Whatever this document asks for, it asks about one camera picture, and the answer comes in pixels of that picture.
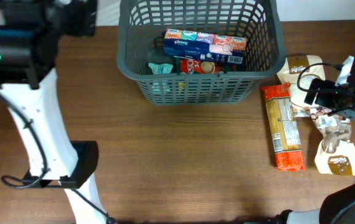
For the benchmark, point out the beige nuts bag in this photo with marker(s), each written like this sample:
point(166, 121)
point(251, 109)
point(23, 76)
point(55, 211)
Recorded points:
point(336, 152)

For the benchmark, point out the teal wet wipes pack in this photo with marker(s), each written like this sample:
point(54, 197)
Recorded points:
point(163, 85)

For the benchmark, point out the green Nescafe coffee bag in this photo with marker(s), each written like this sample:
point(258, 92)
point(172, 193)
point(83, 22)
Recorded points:
point(191, 66)

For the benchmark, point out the Kleenex tissue multipack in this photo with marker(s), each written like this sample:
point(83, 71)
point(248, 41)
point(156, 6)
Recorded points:
point(204, 46)

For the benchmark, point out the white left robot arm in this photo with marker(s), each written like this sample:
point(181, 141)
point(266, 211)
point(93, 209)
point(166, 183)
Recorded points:
point(55, 161)

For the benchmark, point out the white rice bag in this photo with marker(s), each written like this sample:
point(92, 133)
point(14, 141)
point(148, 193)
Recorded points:
point(294, 64)

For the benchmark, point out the grey plastic basket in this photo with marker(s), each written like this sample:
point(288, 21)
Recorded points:
point(143, 24)

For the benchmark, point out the orange spaghetti packet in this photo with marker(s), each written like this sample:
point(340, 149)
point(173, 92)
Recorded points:
point(283, 128)

